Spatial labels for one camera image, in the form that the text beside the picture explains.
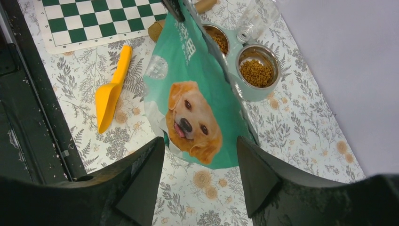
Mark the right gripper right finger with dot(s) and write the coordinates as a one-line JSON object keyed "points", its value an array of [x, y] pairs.
{"points": [[279, 194]]}

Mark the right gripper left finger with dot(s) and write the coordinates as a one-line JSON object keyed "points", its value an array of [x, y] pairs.
{"points": [[121, 194]]}

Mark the orange plastic scoop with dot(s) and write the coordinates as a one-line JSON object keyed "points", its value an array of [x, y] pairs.
{"points": [[107, 95]]}

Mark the green pet food bag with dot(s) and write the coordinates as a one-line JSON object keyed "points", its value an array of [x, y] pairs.
{"points": [[190, 99]]}

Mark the mint double pet bowl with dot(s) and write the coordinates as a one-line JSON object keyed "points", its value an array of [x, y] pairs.
{"points": [[253, 68]]}

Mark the brown wooden rolling pin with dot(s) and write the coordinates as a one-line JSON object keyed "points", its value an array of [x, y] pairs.
{"points": [[202, 6]]}

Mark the green white chessboard mat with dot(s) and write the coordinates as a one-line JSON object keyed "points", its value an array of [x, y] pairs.
{"points": [[70, 25]]}

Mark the clear plastic bottle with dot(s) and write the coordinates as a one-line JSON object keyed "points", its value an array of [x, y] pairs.
{"points": [[257, 17]]}

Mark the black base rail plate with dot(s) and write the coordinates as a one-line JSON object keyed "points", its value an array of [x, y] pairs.
{"points": [[35, 142]]}

